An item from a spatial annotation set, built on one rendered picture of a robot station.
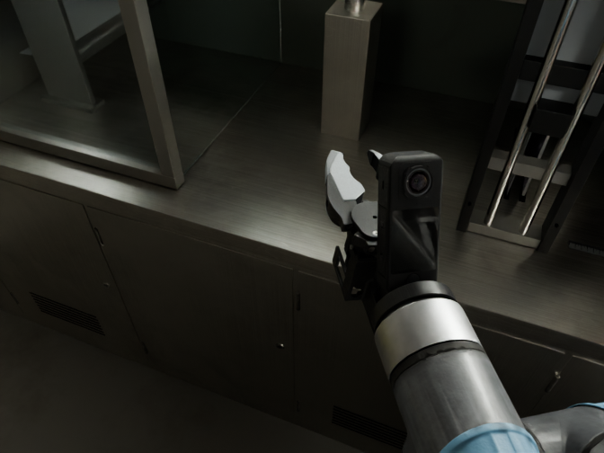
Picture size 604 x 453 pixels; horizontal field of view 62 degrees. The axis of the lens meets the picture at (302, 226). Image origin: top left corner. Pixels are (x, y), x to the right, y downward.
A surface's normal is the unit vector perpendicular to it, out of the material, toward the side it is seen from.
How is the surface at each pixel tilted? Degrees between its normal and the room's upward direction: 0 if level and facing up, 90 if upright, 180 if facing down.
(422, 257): 61
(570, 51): 90
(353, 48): 90
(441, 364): 16
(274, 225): 0
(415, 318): 23
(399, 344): 54
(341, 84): 90
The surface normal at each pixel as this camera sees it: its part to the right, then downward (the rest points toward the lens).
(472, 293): 0.00, -0.70
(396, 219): 0.24, 0.26
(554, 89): -0.36, 0.66
